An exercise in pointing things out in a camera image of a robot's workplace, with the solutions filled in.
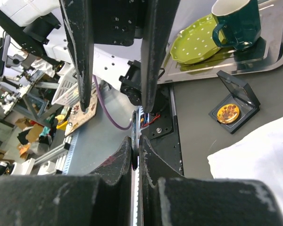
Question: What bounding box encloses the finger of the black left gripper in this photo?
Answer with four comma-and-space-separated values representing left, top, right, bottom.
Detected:
141, 0, 180, 113
59, 0, 94, 111

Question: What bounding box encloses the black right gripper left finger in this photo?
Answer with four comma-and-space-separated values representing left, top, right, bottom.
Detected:
0, 137, 132, 226

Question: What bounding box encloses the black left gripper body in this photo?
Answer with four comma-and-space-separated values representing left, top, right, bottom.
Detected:
89, 0, 153, 46

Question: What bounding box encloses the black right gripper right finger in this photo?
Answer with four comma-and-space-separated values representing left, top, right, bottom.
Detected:
139, 136, 283, 226

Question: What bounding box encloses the yellow sunflower brooch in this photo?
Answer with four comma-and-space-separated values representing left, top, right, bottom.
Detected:
217, 104, 240, 124

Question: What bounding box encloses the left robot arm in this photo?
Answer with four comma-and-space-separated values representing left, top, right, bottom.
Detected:
0, 0, 179, 113

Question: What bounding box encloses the green polka dot plate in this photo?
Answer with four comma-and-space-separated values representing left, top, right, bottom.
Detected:
170, 14, 221, 65

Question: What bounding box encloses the green paper cup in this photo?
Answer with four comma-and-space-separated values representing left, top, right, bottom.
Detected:
211, 0, 261, 50

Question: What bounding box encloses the white button-up shirt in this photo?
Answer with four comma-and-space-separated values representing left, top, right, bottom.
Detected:
208, 117, 283, 213

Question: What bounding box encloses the small black box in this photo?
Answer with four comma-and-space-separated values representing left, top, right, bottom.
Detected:
209, 70, 260, 134

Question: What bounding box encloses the silver metal tray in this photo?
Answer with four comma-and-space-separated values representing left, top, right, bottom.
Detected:
158, 0, 283, 84

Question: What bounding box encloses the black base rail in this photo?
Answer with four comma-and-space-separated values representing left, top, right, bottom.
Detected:
132, 83, 186, 226

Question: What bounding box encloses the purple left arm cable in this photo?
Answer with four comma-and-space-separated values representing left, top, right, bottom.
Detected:
92, 74, 134, 131

